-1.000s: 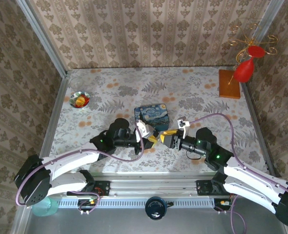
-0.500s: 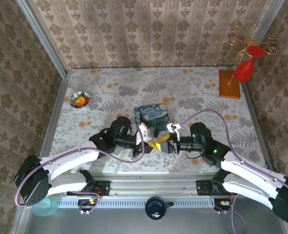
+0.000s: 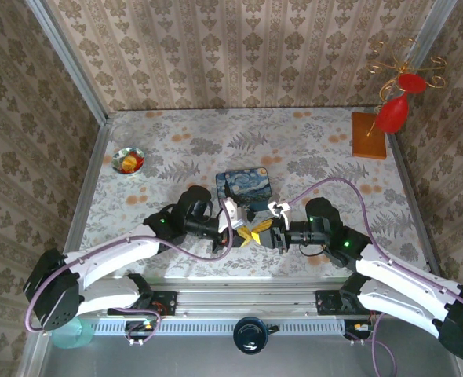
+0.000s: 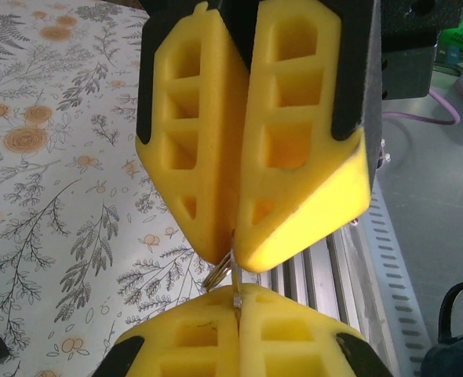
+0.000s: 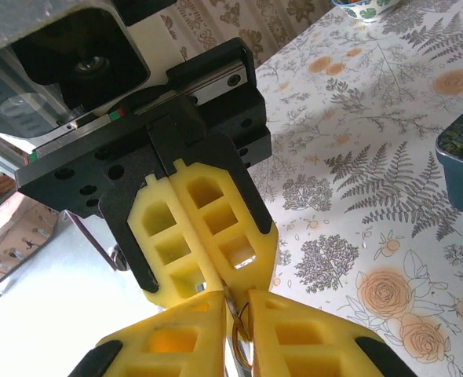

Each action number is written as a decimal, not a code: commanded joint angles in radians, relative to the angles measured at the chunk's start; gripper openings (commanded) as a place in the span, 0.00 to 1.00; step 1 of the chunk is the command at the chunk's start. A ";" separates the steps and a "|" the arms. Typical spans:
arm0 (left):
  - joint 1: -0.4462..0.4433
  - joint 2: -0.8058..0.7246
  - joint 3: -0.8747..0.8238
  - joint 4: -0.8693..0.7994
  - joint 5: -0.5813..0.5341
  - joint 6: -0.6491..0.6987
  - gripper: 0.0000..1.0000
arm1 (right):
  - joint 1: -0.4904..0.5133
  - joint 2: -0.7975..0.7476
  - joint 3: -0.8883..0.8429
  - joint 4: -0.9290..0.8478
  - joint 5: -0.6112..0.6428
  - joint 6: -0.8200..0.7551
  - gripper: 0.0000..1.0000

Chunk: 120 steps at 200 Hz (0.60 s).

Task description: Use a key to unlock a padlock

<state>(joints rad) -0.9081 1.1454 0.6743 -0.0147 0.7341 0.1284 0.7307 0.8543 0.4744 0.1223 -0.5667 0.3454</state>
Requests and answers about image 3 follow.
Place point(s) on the starry night tin box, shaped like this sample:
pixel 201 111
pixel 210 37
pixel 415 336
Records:
pixel 245 186

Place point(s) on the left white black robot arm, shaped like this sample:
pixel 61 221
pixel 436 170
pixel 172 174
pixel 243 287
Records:
pixel 110 255

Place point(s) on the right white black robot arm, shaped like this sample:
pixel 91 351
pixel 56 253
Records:
pixel 392 275

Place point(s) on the colourful patterned bowl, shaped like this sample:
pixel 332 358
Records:
pixel 128 161

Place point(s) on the black round knob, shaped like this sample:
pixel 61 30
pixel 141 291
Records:
pixel 250 335

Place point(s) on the orange wooden block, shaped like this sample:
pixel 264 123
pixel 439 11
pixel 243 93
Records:
pixel 367 139

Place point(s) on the clear glass cup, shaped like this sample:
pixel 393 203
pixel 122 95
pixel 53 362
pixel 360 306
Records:
pixel 122 134

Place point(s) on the teardrop red ornament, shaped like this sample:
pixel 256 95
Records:
pixel 392 116

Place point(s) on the round red ornament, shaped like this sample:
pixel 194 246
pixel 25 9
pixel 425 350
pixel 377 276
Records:
pixel 412 83

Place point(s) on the teal plastic cup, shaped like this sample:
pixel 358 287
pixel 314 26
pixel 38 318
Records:
pixel 68 337

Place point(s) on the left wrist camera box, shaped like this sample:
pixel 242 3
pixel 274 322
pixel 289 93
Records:
pixel 231 214

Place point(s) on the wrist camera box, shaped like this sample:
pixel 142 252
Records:
pixel 279 207
pixel 231 214

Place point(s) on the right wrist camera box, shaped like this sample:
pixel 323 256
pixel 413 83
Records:
pixel 279 207

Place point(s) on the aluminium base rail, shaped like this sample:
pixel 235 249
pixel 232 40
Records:
pixel 247 302

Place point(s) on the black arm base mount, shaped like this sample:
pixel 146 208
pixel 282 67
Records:
pixel 327 302
pixel 165 302

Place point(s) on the aluminium table side rail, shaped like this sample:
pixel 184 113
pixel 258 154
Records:
pixel 84 188
pixel 416 212

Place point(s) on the aluminium frame post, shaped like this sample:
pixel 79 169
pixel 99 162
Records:
pixel 70 63
pixel 431 27

